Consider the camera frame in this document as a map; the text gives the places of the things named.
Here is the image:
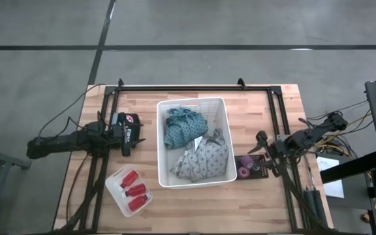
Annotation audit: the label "grey patterned cloth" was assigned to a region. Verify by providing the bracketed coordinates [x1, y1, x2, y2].
[169, 127, 230, 183]

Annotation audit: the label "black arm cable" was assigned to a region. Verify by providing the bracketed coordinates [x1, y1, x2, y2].
[37, 83, 107, 140]

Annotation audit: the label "yellow cable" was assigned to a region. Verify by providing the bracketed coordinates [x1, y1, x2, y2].
[317, 112, 373, 156]

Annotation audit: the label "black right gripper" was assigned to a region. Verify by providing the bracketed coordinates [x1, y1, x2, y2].
[247, 130, 295, 178]

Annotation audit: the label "black first aid kit pouch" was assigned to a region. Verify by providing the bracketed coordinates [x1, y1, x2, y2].
[110, 112, 142, 145]

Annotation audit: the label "purple bandage roll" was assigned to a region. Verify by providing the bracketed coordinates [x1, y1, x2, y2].
[240, 155, 255, 168]

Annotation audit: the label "teal patterned cloth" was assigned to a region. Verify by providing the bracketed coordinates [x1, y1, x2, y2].
[163, 107, 210, 151]

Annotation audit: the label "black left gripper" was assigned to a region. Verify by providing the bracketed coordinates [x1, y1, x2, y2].
[107, 112, 147, 157]

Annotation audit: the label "black cable bundle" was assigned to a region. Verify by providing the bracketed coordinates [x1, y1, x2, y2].
[300, 100, 370, 157]

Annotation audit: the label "white paper sheet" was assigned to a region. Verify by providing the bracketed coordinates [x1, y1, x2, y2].
[316, 155, 345, 199]

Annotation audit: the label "small black plastic basket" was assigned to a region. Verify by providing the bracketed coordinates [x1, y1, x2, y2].
[234, 153, 270, 181]

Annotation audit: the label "black cylindrical handles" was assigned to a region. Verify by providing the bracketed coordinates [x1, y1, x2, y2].
[302, 188, 328, 230]

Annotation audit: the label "black bar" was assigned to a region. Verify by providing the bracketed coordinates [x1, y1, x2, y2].
[319, 150, 376, 184]

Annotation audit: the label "pink bandage roll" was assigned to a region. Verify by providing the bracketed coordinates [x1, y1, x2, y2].
[237, 166, 251, 179]

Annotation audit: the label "black metal table frame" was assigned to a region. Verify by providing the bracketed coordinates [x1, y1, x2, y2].
[57, 78, 331, 235]

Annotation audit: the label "red bottle with white cap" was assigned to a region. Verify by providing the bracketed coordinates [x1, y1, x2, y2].
[127, 193, 151, 213]
[121, 183, 148, 198]
[118, 170, 140, 189]

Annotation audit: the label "white perforated plastic basket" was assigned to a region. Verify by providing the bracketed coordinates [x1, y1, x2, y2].
[156, 97, 238, 190]

